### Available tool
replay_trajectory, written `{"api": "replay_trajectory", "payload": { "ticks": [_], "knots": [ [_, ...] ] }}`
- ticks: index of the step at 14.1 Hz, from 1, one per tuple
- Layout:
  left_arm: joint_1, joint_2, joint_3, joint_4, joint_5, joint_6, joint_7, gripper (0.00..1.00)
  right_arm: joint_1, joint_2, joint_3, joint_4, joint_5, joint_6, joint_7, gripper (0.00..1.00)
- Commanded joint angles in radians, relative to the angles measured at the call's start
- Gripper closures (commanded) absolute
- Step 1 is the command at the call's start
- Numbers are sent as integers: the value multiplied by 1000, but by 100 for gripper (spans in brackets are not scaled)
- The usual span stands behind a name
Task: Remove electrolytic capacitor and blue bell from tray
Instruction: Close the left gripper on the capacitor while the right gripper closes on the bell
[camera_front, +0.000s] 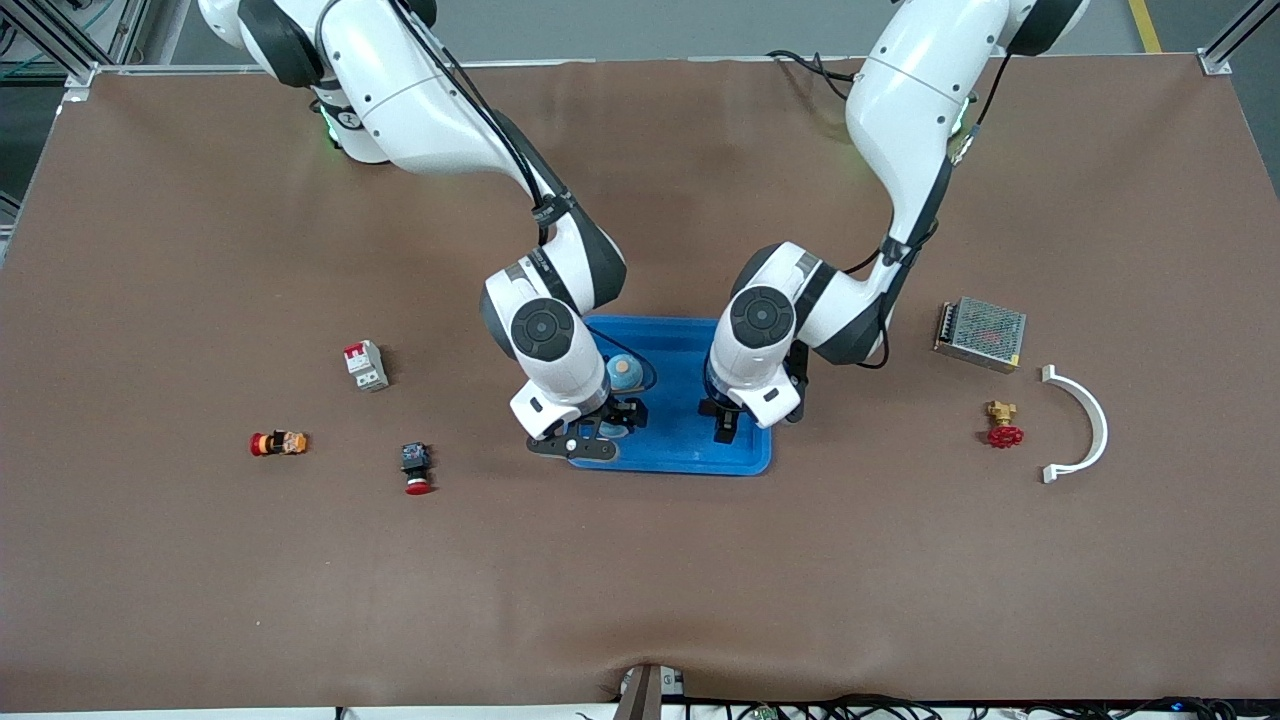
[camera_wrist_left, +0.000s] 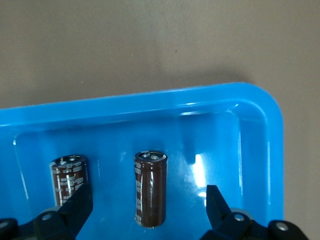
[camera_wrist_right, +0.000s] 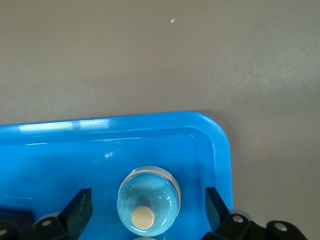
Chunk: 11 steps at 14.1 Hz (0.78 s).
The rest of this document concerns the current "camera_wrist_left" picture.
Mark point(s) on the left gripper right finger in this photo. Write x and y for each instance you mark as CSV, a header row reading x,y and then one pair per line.
x,y
217,212

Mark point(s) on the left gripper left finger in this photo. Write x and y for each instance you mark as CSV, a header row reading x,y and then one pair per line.
x,y
75,207

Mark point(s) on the short brown capacitor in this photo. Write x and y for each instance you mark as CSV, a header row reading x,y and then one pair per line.
x,y
67,175

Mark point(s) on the tall brown capacitor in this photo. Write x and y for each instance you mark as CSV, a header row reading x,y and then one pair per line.
x,y
152,190

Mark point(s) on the blue plastic tray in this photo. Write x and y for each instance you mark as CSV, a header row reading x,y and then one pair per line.
x,y
112,140

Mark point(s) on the brown table mat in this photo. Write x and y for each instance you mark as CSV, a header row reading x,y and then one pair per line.
x,y
100,50

